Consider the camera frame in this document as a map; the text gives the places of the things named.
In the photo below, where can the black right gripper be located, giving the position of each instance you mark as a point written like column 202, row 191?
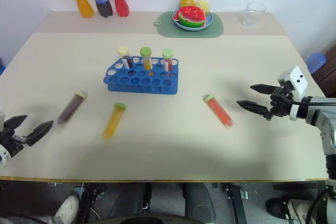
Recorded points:
column 281, row 100

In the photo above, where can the green silicone mat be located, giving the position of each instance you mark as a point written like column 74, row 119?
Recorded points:
column 165, row 28

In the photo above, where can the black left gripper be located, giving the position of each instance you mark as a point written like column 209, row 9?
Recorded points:
column 10, row 141

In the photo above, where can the red tube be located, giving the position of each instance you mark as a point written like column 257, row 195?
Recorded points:
column 167, row 57
column 219, row 111

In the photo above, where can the yellow orange toy fruit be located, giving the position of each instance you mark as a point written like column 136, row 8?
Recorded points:
column 186, row 1

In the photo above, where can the black metal frame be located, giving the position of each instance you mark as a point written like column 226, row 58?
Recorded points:
column 235, row 203

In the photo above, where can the black shoe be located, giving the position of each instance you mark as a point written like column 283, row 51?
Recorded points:
column 275, row 208

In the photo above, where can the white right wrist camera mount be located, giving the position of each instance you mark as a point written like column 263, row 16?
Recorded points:
column 296, row 79

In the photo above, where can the yellow toy lemon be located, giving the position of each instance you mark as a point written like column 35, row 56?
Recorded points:
column 203, row 5

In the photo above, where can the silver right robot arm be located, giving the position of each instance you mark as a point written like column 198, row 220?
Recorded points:
column 320, row 115

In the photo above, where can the blue test tube rack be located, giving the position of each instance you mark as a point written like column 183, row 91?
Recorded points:
column 136, row 83

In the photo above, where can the clear glass cup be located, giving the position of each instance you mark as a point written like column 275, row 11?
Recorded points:
column 253, row 14

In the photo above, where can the toy watermelon slice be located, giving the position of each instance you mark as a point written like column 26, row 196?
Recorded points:
column 191, row 16

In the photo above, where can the brown wooden furniture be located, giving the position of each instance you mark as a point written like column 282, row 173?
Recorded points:
column 328, row 77

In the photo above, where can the blue plate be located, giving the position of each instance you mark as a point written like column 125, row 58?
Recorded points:
column 208, row 20

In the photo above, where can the silver robot body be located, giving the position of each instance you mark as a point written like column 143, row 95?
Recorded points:
column 328, row 205

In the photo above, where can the dark rounded shape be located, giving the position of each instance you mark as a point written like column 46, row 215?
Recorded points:
column 198, row 203

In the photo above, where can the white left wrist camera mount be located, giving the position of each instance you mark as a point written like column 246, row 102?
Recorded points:
column 3, row 154

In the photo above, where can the white sneaker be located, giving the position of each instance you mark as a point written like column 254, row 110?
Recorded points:
column 67, row 208

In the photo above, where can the blue plastic stool stack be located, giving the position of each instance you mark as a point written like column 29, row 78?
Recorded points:
column 316, row 62

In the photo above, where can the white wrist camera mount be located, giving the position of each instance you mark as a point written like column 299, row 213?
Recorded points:
column 3, row 154
column 296, row 79

